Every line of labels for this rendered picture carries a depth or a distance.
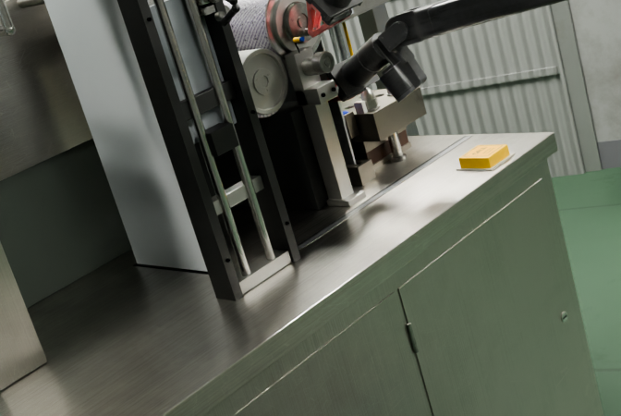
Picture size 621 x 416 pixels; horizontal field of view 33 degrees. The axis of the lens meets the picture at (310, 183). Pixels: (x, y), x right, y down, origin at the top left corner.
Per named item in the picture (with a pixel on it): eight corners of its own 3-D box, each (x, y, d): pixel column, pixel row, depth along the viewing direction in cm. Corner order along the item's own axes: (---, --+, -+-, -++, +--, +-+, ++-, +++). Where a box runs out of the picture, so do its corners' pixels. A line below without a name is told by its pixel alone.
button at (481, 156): (491, 169, 194) (488, 157, 193) (460, 169, 199) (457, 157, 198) (510, 155, 198) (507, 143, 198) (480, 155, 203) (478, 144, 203)
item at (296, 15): (308, -5, 194) (321, 32, 197) (300, -4, 196) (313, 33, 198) (283, 10, 190) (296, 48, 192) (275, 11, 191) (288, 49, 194)
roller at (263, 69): (251, 124, 187) (232, 60, 183) (164, 128, 205) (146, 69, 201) (295, 101, 194) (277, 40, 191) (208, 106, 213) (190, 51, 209)
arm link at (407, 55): (415, 9, 191) (398, 18, 184) (454, 58, 191) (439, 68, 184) (371, 49, 198) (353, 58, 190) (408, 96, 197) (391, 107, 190)
